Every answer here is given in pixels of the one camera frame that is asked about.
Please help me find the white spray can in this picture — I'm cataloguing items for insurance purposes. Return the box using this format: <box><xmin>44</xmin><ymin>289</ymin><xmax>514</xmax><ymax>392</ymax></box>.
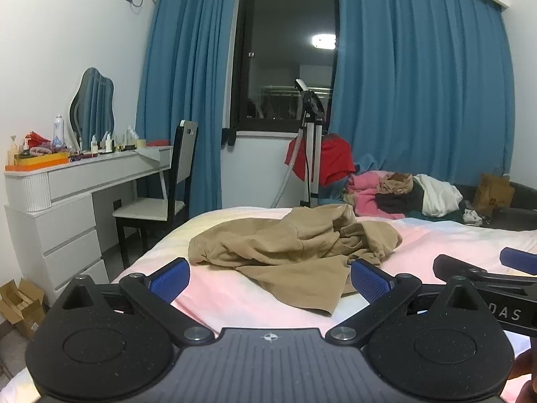
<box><xmin>52</xmin><ymin>113</ymin><xmax>65</xmax><ymax>147</ymax></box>

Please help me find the white dressing table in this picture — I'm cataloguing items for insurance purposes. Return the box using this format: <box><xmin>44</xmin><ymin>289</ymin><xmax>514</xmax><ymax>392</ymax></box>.
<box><xmin>4</xmin><ymin>145</ymin><xmax>175</xmax><ymax>307</ymax></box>

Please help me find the blue curtain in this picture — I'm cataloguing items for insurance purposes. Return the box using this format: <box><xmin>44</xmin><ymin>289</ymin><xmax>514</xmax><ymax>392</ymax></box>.
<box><xmin>135</xmin><ymin>0</ymin><xmax>240</xmax><ymax>223</ymax></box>
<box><xmin>327</xmin><ymin>0</ymin><xmax>516</xmax><ymax>211</ymax></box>

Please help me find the black garment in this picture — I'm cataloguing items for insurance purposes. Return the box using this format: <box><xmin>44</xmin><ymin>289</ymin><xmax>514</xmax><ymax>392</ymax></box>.
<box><xmin>375</xmin><ymin>176</ymin><xmax>426</xmax><ymax>215</ymax></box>

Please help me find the white garment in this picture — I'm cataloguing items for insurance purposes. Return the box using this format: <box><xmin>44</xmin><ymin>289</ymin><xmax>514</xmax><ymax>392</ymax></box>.
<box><xmin>413</xmin><ymin>173</ymin><xmax>464</xmax><ymax>218</ymax></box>

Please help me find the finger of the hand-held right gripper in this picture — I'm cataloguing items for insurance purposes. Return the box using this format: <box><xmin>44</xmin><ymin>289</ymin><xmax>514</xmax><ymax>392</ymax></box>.
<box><xmin>500</xmin><ymin>247</ymin><xmax>537</xmax><ymax>275</ymax></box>
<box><xmin>434</xmin><ymin>254</ymin><xmax>537</xmax><ymax>286</ymax></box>

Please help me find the blue garment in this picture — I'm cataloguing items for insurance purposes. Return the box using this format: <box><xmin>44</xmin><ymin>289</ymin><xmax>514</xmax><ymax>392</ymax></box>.
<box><xmin>319</xmin><ymin>153</ymin><xmax>387</xmax><ymax>202</ymax></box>

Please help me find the red packet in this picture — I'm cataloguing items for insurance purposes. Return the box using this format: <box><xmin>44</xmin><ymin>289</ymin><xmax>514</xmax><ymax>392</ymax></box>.
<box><xmin>24</xmin><ymin>131</ymin><xmax>53</xmax><ymax>149</ymax></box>

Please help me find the red garment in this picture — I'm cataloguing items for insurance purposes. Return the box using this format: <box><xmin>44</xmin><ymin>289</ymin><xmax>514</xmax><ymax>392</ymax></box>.
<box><xmin>284</xmin><ymin>133</ymin><xmax>356</xmax><ymax>187</ymax></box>

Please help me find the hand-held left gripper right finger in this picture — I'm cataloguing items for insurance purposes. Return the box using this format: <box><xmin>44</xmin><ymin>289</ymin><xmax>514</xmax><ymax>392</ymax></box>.
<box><xmin>325</xmin><ymin>258</ymin><xmax>489</xmax><ymax>347</ymax></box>

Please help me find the dark sofa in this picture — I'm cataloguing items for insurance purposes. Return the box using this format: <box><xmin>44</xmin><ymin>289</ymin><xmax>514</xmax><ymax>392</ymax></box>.
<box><xmin>455</xmin><ymin>180</ymin><xmax>537</xmax><ymax>232</ymax></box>

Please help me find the tan shirt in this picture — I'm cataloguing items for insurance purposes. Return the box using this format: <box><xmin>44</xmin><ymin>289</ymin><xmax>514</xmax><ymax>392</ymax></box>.
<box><xmin>188</xmin><ymin>204</ymin><xmax>403</xmax><ymax>316</ymax></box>

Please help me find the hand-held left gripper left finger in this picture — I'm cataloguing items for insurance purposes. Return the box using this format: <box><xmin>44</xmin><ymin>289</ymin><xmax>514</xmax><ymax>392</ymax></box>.
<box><xmin>56</xmin><ymin>257</ymin><xmax>215</xmax><ymax>347</ymax></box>

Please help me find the bed with pink sheet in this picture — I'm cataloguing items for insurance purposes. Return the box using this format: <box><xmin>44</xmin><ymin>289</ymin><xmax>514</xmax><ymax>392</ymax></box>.
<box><xmin>0</xmin><ymin>207</ymin><xmax>537</xmax><ymax>403</ymax></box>

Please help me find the person's right hand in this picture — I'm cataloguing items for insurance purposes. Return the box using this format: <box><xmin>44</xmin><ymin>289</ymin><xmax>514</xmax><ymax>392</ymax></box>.
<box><xmin>509</xmin><ymin>350</ymin><xmax>537</xmax><ymax>403</ymax></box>

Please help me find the wavy mirror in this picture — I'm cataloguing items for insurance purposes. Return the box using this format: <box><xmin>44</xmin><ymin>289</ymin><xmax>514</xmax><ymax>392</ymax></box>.
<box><xmin>69</xmin><ymin>67</ymin><xmax>115</xmax><ymax>152</ymax></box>

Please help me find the orange box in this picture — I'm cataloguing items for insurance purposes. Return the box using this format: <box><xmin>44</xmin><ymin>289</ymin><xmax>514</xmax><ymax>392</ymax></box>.
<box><xmin>5</xmin><ymin>151</ymin><xmax>70</xmax><ymax>172</ymax></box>

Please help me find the grey corrugated hose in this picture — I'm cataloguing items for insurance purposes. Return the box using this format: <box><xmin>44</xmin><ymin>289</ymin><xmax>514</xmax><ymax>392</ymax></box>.
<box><xmin>271</xmin><ymin>132</ymin><xmax>305</xmax><ymax>208</ymax></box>

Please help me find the brown cloth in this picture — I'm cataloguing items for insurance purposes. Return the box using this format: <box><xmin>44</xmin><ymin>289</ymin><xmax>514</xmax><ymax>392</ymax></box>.
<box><xmin>375</xmin><ymin>172</ymin><xmax>415</xmax><ymax>197</ymax></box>

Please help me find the black and white chair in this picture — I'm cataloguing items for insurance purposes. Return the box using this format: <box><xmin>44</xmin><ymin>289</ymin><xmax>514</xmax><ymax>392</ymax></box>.
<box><xmin>112</xmin><ymin>120</ymin><xmax>199</xmax><ymax>267</ymax></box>

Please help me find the dark window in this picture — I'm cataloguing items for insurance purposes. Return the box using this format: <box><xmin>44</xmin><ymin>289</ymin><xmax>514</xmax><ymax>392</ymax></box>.
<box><xmin>229</xmin><ymin>0</ymin><xmax>340</xmax><ymax>133</ymax></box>

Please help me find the brown paper bag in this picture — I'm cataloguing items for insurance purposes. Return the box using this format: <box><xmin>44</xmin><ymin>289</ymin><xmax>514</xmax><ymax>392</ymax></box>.
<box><xmin>474</xmin><ymin>172</ymin><xmax>516</xmax><ymax>216</ymax></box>

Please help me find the pink garment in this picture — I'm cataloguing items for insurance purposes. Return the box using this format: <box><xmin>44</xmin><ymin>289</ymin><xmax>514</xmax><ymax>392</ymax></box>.
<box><xmin>344</xmin><ymin>171</ymin><xmax>405</xmax><ymax>219</ymax></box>

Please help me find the cardboard box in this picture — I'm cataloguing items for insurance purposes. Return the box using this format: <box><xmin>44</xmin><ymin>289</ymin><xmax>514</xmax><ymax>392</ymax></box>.
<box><xmin>0</xmin><ymin>278</ymin><xmax>47</xmax><ymax>341</ymax></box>

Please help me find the garment steamer stand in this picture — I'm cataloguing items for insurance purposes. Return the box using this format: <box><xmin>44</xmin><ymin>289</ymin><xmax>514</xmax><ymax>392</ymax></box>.
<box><xmin>294</xmin><ymin>78</ymin><xmax>324</xmax><ymax>208</ymax></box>

